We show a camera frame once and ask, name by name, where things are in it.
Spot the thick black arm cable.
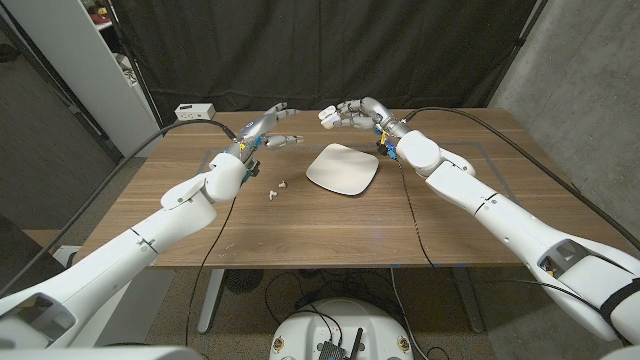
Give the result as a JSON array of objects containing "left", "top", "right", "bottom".
[
  {"left": 0, "top": 118, "right": 237, "bottom": 299},
  {"left": 401, "top": 107, "right": 640, "bottom": 239}
]

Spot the white AirPods case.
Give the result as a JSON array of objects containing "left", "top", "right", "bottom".
[{"left": 318, "top": 105, "right": 342, "bottom": 131}]

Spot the black floor cable tangle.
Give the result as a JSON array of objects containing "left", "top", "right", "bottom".
[{"left": 263, "top": 269, "right": 401, "bottom": 331}]

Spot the thin black right hand cable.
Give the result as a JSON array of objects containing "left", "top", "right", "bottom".
[{"left": 396, "top": 158, "right": 436, "bottom": 269}]

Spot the grey table leg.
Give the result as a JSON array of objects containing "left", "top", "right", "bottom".
[
  {"left": 449, "top": 267, "right": 485, "bottom": 335},
  {"left": 197, "top": 268, "right": 226, "bottom": 335}
]

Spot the person's dark trouser leg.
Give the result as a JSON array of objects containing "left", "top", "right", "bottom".
[{"left": 0, "top": 214, "right": 64, "bottom": 296}]

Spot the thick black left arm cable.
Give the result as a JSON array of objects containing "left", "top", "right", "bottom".
[{"left": 0, "top": 118, "right": 237, "bottom": 299}]

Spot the white power strip box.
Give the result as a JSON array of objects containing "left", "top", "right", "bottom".
[{"left": 174, "top": 103, "right": 217, "bottom": 122}]

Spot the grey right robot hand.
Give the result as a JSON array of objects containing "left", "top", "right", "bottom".
[{"left": 333, "top": 96, "right": 412, "bottom": 161}]

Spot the white square dish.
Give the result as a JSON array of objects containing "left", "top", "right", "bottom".
[{"left": 305, "top": 143, "right": 381, "bottom": 197}]

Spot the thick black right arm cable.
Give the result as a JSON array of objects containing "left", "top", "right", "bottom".
[{"left": 401, "top": 107, "right": 640, "bottom": 239}]

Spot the thin black hand cable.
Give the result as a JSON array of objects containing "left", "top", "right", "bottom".
[
  {"left": 396, "top": 158, "right": 436, "bottom": 269},
  {"left": 183, "top": 197, "right": 237, "bottom": 347}
]

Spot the black curtain backdrop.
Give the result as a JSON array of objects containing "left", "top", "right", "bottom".
[{"left": 107, "top": 0, "right": 540, "bottom": 135}]

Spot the black curtain stand pole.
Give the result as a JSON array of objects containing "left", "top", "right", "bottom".
[
  {"left": 107, "top": 0, "right": 165, "bottom": 134},
  {"left": 485, "top": 0, "right": 549, "bottom": 107}
]

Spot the black module with antenna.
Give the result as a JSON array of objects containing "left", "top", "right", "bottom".
[{"left": 318, "top": 327, "right": 365, "bottom": 360}]

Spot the white shelf cabinet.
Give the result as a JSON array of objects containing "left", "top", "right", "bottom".
[{"left": 2, "top": 0, "right": 165, "bottom": 159}]

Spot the thin black left hand cable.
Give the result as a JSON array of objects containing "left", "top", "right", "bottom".
[{"left": 183, "top": 197, "right": 237, "bottom": 347}]

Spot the round black floor fan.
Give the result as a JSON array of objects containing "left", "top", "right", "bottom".
[{"left": 223, "top": 268, "right": 265, "bottom": 295}]

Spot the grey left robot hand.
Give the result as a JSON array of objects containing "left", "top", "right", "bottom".
[{"left": 224, "top": 102, "right": 305, "bottom": 184}]

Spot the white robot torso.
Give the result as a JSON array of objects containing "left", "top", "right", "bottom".
[{"left": 268, "top": 298, "right": 415, "bottom": 360}]

